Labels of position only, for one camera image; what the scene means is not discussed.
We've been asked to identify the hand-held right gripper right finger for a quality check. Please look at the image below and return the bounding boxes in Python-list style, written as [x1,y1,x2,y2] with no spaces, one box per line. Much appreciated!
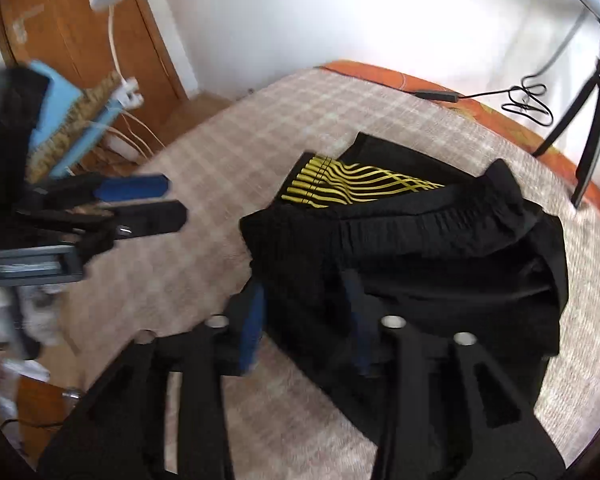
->
[341,271,571,480]

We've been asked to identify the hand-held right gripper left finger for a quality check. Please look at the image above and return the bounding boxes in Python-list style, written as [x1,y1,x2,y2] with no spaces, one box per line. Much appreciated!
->
[37,282,268,480]

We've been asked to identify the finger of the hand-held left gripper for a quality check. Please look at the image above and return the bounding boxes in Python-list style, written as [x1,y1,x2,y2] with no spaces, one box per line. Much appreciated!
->
[44,174,174,209]
[29,200,189,262]

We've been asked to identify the black pants with yellow stripes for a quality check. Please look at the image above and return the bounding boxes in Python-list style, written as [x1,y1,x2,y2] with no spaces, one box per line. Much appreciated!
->
[239,132,570,461]

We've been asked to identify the person's left forearm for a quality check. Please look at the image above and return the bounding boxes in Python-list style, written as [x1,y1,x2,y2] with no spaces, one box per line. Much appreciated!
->
[0,285,67,406]

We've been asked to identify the white power strip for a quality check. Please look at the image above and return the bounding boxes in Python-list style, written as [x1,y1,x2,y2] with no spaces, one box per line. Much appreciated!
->
[97,134,140,159]

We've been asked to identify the woven straw basket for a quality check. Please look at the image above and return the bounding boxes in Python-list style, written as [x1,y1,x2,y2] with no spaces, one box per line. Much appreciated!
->
[26,72,124,182]

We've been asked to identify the wooden door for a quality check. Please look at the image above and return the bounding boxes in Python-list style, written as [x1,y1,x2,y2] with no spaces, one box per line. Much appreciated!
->
[0,0,189,107]

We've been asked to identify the black tripod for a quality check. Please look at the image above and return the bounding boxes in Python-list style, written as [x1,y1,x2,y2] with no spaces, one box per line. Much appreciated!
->
[531,0,600,209]

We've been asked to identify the black cable with inline switch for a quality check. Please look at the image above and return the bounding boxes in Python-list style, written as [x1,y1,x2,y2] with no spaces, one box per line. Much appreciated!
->
[414,10,591,129]

